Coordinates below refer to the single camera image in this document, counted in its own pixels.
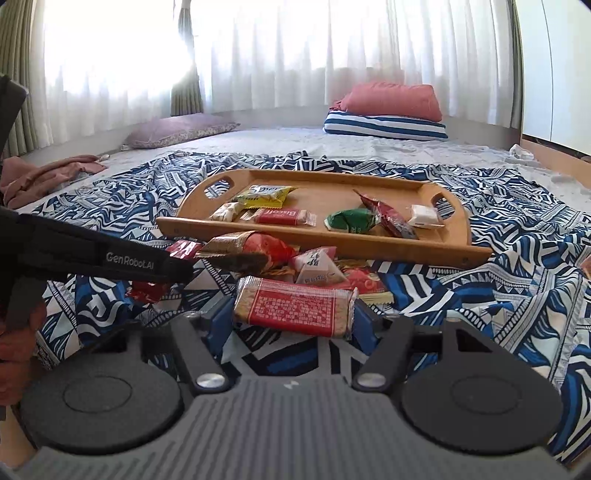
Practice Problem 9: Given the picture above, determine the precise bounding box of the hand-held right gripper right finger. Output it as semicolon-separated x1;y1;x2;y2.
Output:
351;300;506;395

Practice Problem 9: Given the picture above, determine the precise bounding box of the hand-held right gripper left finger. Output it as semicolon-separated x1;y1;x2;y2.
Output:
92;295;237;396

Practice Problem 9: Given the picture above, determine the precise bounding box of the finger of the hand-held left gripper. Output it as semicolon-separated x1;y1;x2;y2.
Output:
159;257;195;284

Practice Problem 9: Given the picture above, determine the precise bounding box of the red packet with gold edge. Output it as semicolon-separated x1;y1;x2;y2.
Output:
342;265;394;305

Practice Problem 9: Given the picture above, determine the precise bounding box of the red label cracker packet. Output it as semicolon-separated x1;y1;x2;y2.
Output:
232;275;360;340

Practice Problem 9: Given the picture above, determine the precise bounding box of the white triangular snack packet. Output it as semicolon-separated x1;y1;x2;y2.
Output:
288;246;350;285

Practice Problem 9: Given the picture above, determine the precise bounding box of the small beige biscuit packet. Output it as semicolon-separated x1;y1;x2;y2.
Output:
210;201;245;223

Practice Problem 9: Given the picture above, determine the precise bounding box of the large red gold cake packet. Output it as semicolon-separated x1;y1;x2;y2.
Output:
195;231;298;274

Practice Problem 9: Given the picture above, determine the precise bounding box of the green snack packet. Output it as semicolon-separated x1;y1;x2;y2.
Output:
323;208;380;234

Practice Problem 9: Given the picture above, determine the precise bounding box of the long red black stick packet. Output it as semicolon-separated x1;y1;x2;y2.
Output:
353;188;420;241

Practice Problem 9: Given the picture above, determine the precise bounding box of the yellow snack packet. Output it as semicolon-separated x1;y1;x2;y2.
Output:
235;184;297;209

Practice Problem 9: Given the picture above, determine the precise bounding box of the red biscuit packet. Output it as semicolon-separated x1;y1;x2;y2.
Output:
253;208;317;228

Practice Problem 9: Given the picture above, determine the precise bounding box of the clear packet with white cake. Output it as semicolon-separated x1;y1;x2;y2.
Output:
407;204;445;229

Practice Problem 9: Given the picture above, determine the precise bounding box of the wooden tray with handles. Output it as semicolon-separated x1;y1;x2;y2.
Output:
156;168;494;271

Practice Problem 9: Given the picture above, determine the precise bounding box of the person's left hand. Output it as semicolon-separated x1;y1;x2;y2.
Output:
0;301;49;385

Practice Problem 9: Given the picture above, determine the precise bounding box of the small red candy packet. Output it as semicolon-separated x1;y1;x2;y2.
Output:
165;240;203;265
126;281;171;304

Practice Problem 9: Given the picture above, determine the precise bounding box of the pink cloth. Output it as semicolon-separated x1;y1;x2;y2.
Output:
0;155;108;209

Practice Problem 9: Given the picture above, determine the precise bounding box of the purple pillow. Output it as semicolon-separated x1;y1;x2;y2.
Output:
121;114;241;151

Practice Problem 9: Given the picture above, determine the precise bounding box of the blue white patterned blanket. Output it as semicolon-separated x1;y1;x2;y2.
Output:
34;150;591;464

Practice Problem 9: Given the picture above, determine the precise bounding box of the bed with grey sheet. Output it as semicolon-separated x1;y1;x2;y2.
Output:
18;124;591;195

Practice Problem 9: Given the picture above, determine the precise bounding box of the green drape curtain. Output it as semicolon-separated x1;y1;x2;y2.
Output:
170;0;205;117
0;0;49;160

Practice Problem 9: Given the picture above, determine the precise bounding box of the blue white striped pillow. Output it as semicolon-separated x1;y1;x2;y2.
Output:
323;110;450;141

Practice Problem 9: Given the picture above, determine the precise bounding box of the red pillow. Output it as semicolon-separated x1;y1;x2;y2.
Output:
335;82;444;123

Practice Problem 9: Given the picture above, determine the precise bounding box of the crumpled white cloth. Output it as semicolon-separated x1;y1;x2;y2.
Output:
509;144;540;163

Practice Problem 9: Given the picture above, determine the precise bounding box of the white sheer curtain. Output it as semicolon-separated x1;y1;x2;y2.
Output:
41;0;522;127

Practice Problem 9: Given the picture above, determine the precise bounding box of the white wardrobe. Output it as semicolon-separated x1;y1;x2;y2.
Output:
515;0;591;160

